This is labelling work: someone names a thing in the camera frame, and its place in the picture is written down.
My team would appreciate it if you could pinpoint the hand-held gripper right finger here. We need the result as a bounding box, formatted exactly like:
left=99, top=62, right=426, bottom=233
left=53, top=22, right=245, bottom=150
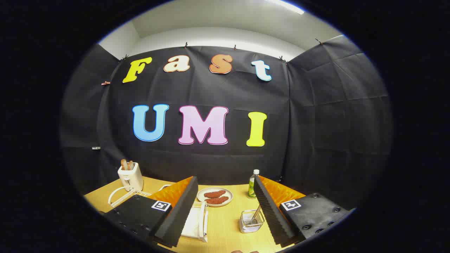
left=253, top=175, right=355, bottom=246

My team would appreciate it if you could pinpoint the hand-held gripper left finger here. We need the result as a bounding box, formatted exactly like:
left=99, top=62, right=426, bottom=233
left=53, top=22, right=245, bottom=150
left=102, top=176, right=199, bottom=248

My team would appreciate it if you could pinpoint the wooden handle spoon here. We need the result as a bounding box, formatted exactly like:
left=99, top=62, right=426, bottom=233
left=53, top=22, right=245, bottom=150
left=250, top=205, right=262, bottom=225

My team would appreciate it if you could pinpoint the white wire dish rack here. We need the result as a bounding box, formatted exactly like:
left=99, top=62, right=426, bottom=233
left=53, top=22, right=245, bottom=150
left=108, top=184, right=208, bottom=243

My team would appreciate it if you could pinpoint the silver wire basket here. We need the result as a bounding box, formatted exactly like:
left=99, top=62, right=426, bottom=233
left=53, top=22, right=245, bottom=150
left=239, top=209, right=265, bottom=234

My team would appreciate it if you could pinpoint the white plate with meat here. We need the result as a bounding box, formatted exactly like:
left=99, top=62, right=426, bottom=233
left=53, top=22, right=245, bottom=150
left=197, top=187, right=233, bottom=207

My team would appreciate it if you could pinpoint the green label drink bottle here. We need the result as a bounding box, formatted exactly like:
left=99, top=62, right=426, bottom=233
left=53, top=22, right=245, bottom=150
left=247, top=169, right=260, bottom=199

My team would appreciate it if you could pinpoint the white toaster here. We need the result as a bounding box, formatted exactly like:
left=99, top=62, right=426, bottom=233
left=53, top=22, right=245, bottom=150
left=117, top=162, right=144, bottom=192

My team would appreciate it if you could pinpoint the black backdrop cloth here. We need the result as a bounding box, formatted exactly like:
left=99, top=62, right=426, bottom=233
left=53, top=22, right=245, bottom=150
left=60, top=34, right=393, bottom=211

